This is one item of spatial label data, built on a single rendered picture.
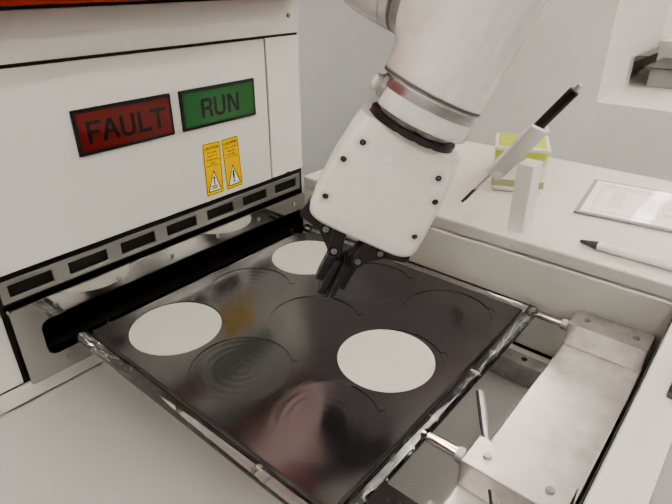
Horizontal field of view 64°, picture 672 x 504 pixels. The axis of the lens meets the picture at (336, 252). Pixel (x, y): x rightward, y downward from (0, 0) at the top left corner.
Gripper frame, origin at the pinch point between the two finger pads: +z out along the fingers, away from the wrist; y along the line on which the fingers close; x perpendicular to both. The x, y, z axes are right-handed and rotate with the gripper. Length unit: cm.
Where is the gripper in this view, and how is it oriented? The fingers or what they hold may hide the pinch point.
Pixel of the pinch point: (334, 272)
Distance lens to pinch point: 50.3
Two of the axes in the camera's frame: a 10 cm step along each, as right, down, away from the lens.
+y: 9.1, 4.0, 1.4
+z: -4.2, 7.9, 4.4
